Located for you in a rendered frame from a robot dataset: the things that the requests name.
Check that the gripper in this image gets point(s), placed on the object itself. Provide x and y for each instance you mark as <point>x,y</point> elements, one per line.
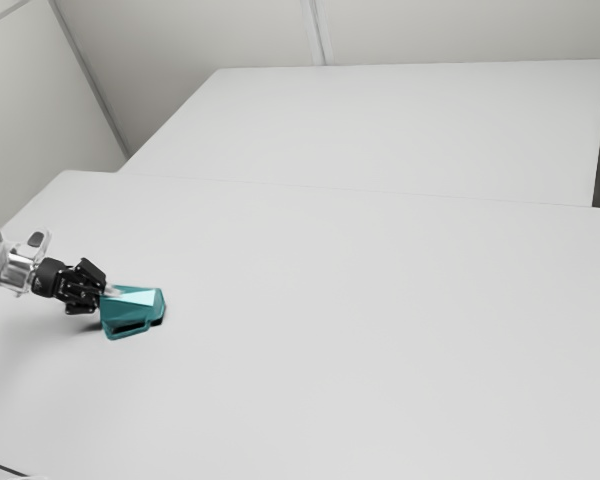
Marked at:
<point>50,281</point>

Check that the teal faceted mug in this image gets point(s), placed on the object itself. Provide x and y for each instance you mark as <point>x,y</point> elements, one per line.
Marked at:
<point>135,305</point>

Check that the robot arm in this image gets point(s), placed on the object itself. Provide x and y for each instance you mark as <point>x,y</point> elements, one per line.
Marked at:
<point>10,267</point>

